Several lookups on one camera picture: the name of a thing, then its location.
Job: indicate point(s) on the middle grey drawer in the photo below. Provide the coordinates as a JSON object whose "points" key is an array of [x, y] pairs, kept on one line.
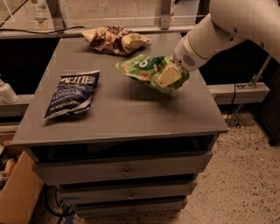
{"points": [[111, 193]]}

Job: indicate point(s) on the bottom grey drawer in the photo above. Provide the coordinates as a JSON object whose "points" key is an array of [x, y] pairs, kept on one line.
{"points": [[139, 207]]}

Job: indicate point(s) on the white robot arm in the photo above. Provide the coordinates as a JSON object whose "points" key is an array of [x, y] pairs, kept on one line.
{"points": [[228, 23]]}

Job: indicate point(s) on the grey drawer cabinet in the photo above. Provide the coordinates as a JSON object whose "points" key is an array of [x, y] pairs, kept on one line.
{"points": [[126, 119]]}

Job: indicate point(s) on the grey drawer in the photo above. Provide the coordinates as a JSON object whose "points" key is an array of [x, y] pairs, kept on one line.
{"points": [[111, 193], [139, 207], [95, 170]]}

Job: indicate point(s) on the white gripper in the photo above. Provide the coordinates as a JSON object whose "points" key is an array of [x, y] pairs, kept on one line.
{"points": [[185, 58]]}

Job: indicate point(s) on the blue vinegar chip bag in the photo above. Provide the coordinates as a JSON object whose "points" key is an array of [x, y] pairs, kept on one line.
{"points": [[73, 94]]}

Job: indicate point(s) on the cardboard box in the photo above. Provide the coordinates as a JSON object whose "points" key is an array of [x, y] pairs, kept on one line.
{"points": [[21, 191]]}

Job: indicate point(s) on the brown and cream chip bag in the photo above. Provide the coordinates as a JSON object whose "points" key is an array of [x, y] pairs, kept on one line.
{"points": [[115, 40]]}

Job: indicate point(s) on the green rice chip bag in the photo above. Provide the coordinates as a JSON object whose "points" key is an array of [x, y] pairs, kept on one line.
{"points": [[146, 69]]}

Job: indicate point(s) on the grey metal frame rail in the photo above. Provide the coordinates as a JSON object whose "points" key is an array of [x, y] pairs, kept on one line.
{"points": [[75, 32]]}

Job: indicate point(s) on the white cylindrical post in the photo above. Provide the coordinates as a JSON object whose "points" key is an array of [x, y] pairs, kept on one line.
{"points": [[7, 93]]}

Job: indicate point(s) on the top grey drawer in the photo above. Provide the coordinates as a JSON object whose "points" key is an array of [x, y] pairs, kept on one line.
{"points": [[95, 170]]}

